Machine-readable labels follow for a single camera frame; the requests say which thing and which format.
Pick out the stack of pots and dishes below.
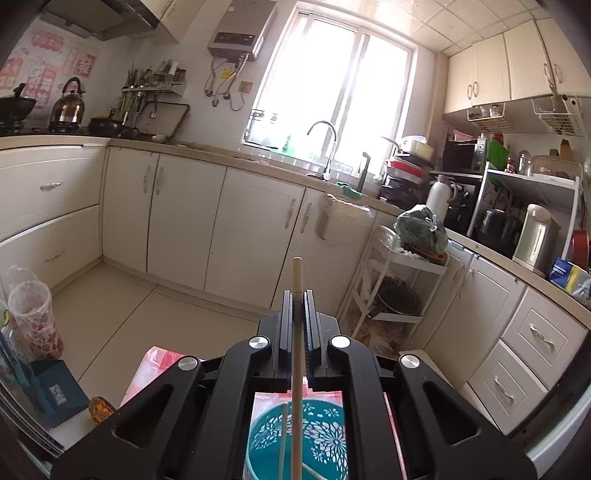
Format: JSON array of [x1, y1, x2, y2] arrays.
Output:
[[379, 135, 437, 208]]

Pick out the bag of green vegetables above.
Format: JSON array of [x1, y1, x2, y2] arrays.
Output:
[[393, 204, 450, 259]]

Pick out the silver electric water boiler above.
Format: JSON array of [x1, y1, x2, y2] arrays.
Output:
[[512, 204, 561, 278]]

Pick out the amber glass ornament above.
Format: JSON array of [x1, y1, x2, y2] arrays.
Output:
[[89, 396, 116, 424]]

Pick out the black microwave oven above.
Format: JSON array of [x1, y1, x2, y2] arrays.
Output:
[[442, 138, 488, 174]]

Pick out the white shelf trolley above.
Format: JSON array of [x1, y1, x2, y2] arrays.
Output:
[[348, 225, 451, 344]]

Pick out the black rice cooker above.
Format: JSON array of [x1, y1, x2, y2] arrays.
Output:
[[475, 209, 522, 258]]

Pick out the chrome sink faucet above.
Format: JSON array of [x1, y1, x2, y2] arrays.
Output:
[[307, 121, 338, 181]]

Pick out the silver wall water heater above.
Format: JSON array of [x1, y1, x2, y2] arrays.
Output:
[[206, 0, 277, 60]]

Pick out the red paper wall stickers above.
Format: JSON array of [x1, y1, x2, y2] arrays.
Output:
[[0, 28, 100, 109]]

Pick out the pale cutting board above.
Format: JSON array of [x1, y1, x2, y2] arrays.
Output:
[[139, 102, 191, 139]]

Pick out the white countertop shelf rack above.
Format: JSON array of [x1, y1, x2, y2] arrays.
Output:
[[466, 161, 583, 278]]

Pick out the teal perforated plastic basket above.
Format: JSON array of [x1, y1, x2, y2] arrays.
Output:
[[243, 399, 352, 480]]

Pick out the flower print plastic cup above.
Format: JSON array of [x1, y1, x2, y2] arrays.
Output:
[[7, 279, 64, 361]]

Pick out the blue packet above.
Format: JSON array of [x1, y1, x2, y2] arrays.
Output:
[[549, 257, 591, 305]]

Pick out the white hanging wire basket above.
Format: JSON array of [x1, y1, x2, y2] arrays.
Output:
[[466, 102, 506, 134], [531, 95, 581, 138]]

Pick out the black wok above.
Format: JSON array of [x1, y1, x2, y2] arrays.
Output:
[[0, 83, 38, 125]]

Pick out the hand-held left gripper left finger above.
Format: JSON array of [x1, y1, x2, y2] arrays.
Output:
[[50, 290, 294, 480]]

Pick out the grey range hood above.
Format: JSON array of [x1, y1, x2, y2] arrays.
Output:
[[39, 0, 160, 42]]

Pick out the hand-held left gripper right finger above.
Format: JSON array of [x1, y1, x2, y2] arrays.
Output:
[[305, 290, 539, 480]]

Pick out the wall utensil rack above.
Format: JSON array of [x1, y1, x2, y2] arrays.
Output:
[[121, 60, 188, 114]]

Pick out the blue box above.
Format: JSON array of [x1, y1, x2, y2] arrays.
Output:
[[28, 359, 90, 429]]

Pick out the white framed window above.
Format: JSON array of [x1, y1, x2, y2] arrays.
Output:
[[244, 7, 416, 176]]

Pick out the black filter tap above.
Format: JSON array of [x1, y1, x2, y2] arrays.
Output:
[[355, 151, 371, 193]]

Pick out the red pot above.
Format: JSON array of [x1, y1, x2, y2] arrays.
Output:
[[570, 228, 591, 271]]

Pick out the cream base kitchen cabinets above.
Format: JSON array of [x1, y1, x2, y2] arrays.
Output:
[[0, 136, 591, 432]]

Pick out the black frying pan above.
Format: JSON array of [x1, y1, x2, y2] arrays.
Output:
[[88, 115, 139, 138]]

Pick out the cream wall cabinets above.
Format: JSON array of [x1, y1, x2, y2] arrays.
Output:
[[442, 18, 591, 116]]

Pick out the black gas stove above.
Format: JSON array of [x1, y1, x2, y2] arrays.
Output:
[[0, 121, 88, 136]]

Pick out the dark lidded pan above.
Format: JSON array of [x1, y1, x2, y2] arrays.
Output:
[[372, 277, 423, 319]]

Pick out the white thermos jug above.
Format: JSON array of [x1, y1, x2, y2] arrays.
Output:
[[425, 175, 458, 220]]

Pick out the white hanging waste bin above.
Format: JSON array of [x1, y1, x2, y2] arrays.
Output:
[[315, 194, 377, 247]]

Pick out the steel kettle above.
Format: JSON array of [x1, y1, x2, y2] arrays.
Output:
[[48, 77, 86, 126]]

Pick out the red checked plastic tablecloth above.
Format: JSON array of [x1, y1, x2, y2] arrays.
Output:
[[119, 346, 408, 480]]

